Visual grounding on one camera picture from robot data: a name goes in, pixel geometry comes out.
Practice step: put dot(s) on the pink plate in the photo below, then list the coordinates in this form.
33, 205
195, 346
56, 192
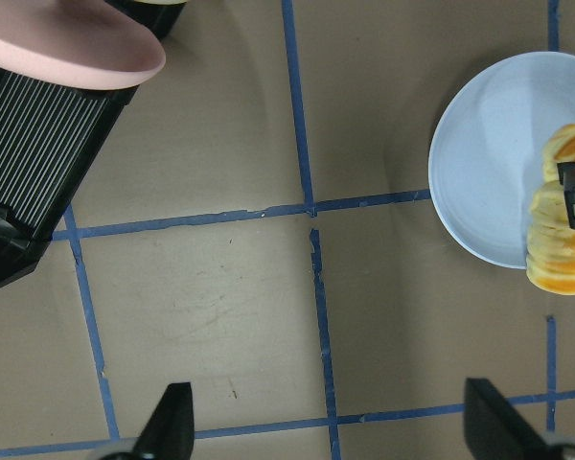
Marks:
81, 44

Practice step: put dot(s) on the cream plate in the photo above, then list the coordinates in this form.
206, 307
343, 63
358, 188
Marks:
163, 2

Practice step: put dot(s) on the light blue plate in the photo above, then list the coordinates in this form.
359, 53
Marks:
485, 156

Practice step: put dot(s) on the sliced orange bread loaf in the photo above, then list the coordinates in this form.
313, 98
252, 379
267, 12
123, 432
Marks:
550, 261

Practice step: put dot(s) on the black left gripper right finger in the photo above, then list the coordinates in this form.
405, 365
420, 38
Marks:
493, 429

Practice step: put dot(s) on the black dish rack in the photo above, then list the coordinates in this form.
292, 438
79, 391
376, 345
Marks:
50, 135

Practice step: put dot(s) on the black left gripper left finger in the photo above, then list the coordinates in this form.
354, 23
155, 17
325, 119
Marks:
170, 431

